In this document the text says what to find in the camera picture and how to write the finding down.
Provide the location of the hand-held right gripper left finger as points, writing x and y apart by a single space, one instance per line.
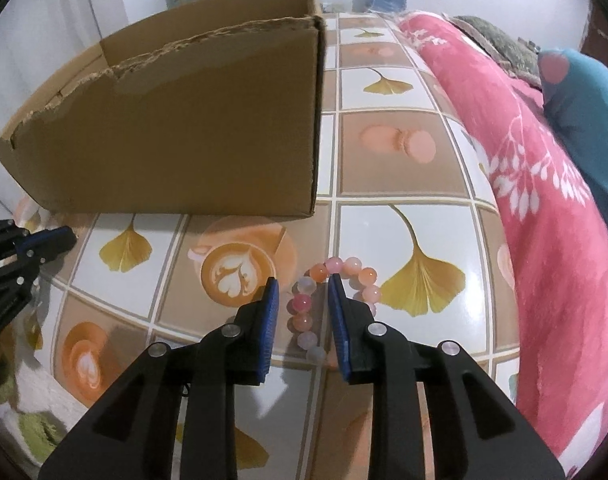
269 330

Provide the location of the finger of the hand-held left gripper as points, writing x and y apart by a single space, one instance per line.
39 241
9 290

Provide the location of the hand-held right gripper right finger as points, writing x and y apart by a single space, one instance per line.
336 325

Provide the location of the brown cardboard box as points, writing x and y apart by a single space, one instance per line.
184 135

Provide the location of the white green fluffy robe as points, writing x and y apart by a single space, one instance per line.
34 430

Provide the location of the white curtain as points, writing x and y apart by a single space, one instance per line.
44 35

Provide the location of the ginkgo leaf print tablecloth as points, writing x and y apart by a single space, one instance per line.
398 125

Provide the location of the pink floral blanket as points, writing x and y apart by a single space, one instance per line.
533 210

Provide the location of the grey green cushion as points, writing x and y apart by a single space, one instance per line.
503 47

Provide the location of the teal pillow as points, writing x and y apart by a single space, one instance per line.
593 125

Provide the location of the dark brown furniture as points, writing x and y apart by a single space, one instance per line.
603 35

